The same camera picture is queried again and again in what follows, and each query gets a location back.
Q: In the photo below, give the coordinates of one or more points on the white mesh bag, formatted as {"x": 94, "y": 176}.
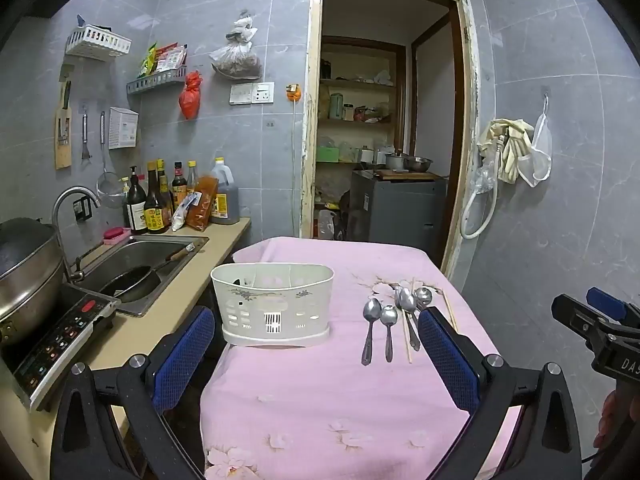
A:
{"x": 542, "y": 135}

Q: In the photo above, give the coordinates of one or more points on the steel bowl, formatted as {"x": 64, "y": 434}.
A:
{"x": 419, "y": 164}

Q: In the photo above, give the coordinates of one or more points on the steel pot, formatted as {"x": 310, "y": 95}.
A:
{"x": 395, "y": 161}

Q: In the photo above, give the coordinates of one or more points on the wooden pantry shelf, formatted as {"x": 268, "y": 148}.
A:
{"x": 360, "y": 82}

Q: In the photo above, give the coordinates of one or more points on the white plastic wall basket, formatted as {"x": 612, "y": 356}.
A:
{"x": 97, "y": 45}

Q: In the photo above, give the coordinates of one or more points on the grey cabinet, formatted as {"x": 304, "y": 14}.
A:
{"x": 395, "y": 210}

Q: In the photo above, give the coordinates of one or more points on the curved steel faucet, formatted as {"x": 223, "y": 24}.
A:
{"x": 60, "y": 210}

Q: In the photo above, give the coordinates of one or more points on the dark sauce bottle red cap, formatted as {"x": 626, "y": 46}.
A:
{"x": 179, "y": 185}

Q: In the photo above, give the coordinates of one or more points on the beige kitchen counter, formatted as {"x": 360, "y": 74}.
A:
{"x": 150, "y": 332}

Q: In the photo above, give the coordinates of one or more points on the green box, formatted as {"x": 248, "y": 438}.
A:
{"x": 327, "y": 153}

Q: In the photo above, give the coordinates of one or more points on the black wall outlet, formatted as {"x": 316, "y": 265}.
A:
{"x": 82, "y": 209}

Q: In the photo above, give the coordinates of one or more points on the black frying pan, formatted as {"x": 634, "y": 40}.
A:
{"x": 130, "y": 285}

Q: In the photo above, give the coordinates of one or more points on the dark sauce bottle yellow cap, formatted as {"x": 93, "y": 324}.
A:
{"x": 155, "y": 210}

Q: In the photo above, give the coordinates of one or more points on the wooden chopstick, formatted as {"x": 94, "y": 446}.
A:
{"x": 405, "y": 335}
{"x": 448, "y": 307}

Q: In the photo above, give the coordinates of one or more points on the white plastic utensil holder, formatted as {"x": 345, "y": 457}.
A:
{"x": 270, "y": 300}

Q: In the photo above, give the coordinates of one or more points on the hanging wooden cutting board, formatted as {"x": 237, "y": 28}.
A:
{"x": 62, "y": 157}

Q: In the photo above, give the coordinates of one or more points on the person's right hand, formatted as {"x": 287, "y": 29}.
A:
{"x": 622, "y": 412}

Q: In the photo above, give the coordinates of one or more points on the hanging metal peeler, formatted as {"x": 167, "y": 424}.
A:
{"x": 85, "y": 130}

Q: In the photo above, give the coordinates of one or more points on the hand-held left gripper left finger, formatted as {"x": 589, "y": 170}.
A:
{"x": 182, "y": 355}

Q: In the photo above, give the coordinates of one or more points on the red plastic bag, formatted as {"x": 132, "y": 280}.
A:
{"x": 191, "y": 97}

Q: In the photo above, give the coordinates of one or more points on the pink floral tablecloth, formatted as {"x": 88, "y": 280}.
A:
{"x": 300, "y": 385}

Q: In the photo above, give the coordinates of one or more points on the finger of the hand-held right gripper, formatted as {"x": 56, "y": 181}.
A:
{"x": 575, "y": 316}
{"x": 606, "y": 302}

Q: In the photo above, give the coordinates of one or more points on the wall hook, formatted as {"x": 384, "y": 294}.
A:
{"x": 545, "y": 102}

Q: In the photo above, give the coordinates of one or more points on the red seasoning packets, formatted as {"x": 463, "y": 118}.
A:
{"x": 170, "y": 57}

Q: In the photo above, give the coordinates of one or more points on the steel wok with lid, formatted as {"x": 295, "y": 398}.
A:
{"x": 25, "y": 280}

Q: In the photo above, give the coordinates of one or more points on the metal spoon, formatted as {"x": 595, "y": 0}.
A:
{"x": 407, "y": 301}
{"x": 372, "y": 307}
{"x": 424, "y": 294}
{"x": 389, "y": 315}

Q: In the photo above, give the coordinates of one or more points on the grey wall shelf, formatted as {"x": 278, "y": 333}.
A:
{"x": 155, "y": 81}

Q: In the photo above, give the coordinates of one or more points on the hanging mesh strainer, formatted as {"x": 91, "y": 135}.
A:
{"x": 103, "y": 135}

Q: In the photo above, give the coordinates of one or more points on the large dark oil jug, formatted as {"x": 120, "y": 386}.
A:
{"x": 225, "y": 200}

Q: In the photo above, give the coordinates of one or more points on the yellow seasoning packet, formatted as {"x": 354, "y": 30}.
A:
{"x": 147, "y": 60}

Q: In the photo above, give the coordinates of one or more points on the pink sponge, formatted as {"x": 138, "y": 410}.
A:
{"x": 117, "y": 235}

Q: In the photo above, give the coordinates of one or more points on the orange plug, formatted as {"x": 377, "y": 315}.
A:
{"x": 293, "y": 93}

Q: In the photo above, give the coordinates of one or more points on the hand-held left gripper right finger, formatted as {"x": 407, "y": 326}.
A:
{"x": 445, "y": 355}

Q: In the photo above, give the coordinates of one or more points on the induction cooker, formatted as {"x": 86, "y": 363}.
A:
{"x": 65, "y": 340}

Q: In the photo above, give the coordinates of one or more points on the tall dark sauce bottle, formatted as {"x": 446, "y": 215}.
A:
{"x": 162, "y": 180}

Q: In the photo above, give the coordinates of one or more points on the white cardboard box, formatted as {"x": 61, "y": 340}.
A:
{"x": 122, "y": 127}

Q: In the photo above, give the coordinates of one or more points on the steel kitchen sink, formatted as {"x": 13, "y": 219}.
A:
{"x": 135, "y": 255}

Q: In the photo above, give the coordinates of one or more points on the slim sauce bottle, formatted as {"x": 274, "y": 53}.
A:
{"x": 192, "y": 175}

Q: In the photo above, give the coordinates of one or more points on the worn door frame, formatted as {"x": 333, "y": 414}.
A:
{"x": 310, "y": 110}

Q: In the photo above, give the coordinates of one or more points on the cream rubber gloves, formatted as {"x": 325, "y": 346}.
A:
{"x": 510, "y": 150}

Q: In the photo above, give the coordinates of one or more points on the clear plastic bag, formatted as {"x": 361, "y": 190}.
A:
{"x": 235, "y": 60}

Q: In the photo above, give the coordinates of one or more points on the white seasoning packet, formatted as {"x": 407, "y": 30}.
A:
{"x": 181, "y": 217}

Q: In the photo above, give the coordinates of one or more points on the orange seasoning bag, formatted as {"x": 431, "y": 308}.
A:
{"x": 202, "y": 205}

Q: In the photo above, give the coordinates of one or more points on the kitchen knife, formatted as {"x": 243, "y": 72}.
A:
{"x": 63, "y": 130}

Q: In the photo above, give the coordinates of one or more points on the white wall switch socket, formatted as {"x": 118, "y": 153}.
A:
{"x": 252, "y": 93}

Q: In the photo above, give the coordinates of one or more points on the clear plastic bottle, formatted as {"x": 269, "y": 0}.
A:
{"x": 326, "y": 225}

